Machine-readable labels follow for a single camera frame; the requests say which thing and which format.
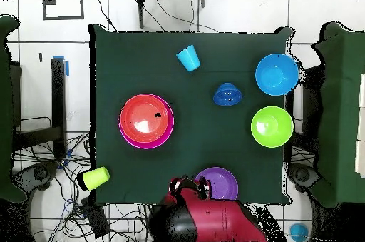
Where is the small dark blue bowl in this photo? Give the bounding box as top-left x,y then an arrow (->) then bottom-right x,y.
212,82 -> 244,107

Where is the lime green cup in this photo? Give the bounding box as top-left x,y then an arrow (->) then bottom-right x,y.
81,166 -> 111,191

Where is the black metal frame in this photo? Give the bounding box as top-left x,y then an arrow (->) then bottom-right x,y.
12,56 -> 69,160

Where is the black grey floor device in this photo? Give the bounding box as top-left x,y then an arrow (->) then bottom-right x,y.
287,163 -> 322,193
12,161 -> 59,194

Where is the pink bowl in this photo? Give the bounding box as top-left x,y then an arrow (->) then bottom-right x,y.
118,93 -> 175,150

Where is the light blue cup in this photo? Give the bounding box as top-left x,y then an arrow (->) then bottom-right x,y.
289,222 -> 310,242
175,44 -> 201,73

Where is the black power strip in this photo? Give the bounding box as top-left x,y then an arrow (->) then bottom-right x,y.
81,197 -> 111,238

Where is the dark green table cloth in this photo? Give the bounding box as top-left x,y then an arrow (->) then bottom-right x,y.
88,24 -> 294,207

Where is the black tripod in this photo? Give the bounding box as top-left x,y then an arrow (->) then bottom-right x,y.
128,0 -> 206,29

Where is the light blue bowl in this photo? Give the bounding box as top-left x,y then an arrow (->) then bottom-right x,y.
255,53 -> 300,96

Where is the lime green bowl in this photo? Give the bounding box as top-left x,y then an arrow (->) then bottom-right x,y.
250,106 -> 294,148

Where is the tangle of cables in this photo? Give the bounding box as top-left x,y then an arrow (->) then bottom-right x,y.
14,133 -> 155,242

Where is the purple bowl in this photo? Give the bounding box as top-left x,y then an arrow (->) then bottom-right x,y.
194,166 -> 240,201

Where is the large orange bowl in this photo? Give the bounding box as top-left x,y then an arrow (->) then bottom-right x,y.
119,94 -> 170,143

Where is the green cloth side table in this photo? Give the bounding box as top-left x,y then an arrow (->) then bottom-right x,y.
0,14 -> 28,204
307,21 -> 365,208

